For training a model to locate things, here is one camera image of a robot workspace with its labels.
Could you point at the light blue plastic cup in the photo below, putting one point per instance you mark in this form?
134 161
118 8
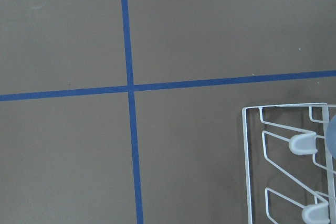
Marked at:
330 137

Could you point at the white wire cup holder rack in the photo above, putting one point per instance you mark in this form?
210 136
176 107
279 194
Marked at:
290 173

